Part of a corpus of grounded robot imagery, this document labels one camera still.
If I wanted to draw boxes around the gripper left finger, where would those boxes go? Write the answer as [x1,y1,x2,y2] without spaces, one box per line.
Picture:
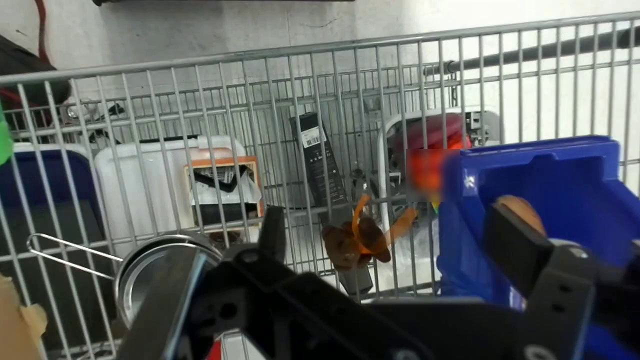
[186,206,432,360]

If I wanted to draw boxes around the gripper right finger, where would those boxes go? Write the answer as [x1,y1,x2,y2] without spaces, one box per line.
[483,202,640,360]

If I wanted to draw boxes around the brown bear toy orange ribbon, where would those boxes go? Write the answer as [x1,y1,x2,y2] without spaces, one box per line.
[321,194,418,271]

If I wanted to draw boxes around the tan round wooden object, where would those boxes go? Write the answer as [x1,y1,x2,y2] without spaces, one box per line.
[495,195,547,236]

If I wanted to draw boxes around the blue plastic bin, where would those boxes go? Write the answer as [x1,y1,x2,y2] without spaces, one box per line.
[436,135,640,360]

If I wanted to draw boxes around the orange-framed box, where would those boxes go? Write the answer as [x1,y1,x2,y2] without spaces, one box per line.
[184,156,265,227]

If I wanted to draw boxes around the black flat box white label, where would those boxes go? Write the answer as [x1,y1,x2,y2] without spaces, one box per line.
[289,112,375,296]

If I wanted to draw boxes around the orange object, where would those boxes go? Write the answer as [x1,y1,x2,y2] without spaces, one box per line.
[406,147,447,204]

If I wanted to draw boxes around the white tub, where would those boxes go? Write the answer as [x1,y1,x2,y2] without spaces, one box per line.
[376,107,501,232]

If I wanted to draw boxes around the white plastic container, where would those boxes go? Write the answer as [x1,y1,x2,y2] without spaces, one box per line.
[94,135,249,246]

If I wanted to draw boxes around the red object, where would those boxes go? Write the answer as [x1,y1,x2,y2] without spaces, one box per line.
[392,113,472,152]

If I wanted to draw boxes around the black rod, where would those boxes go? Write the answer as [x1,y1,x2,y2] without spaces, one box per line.
[425,25,640,77]

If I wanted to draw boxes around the cardboard piece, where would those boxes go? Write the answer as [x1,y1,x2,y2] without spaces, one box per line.
[0,272,49,360]

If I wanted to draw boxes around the blue-rimmed dark bin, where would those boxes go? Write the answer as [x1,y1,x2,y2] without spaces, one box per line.
[0,142,119,351]

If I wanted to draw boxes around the green object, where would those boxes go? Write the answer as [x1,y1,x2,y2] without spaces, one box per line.
[0,102,15,166]

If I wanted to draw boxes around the black bag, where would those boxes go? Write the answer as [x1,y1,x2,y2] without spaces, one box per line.
[0,34,72,109]

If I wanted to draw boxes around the silver metal cup wire handle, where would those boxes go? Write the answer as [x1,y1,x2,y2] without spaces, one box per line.
[27,232,224,360]

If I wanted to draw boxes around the grey wire cart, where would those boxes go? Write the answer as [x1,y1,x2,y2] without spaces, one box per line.
[0,11,640,360]

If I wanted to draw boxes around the red cable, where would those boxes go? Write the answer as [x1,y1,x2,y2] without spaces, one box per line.
[34,0,52,66]

